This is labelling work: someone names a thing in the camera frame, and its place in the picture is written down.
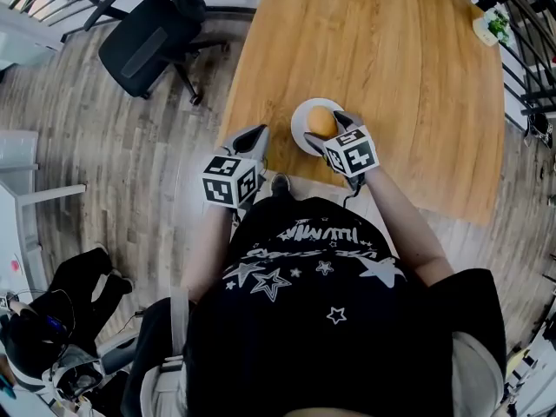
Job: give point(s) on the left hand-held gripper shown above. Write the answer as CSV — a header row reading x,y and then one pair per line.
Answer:
x,y
230,180

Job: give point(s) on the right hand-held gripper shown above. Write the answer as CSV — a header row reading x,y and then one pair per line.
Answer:
x,y
352,152

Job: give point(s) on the orange round fruit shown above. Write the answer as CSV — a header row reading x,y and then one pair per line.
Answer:
x,y
320,121

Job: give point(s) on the white round plate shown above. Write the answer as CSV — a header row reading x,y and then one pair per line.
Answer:
x,y
299,124

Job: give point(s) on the person's left forearm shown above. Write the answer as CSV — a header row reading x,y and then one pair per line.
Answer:
x,y
208,254

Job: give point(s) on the person's right forearm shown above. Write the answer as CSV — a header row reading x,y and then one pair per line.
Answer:
x,y
408,233

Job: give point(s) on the person's dark shoe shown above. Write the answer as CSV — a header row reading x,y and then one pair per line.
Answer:
x,y
280,185

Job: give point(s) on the black office chair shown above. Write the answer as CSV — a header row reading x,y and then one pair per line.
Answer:
x,y
147,46

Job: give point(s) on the small potted plant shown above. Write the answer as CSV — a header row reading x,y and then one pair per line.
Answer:
x,y
493,26

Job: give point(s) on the black star print shirt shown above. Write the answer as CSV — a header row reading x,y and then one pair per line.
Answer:
x,y
321,328

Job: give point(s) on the black bag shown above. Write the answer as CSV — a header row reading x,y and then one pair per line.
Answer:
x,y
538,130

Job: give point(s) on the white desk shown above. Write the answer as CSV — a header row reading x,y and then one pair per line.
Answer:
x,y
17,215

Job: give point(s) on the white cabinet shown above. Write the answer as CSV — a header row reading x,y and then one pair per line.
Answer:
x,y
24,37

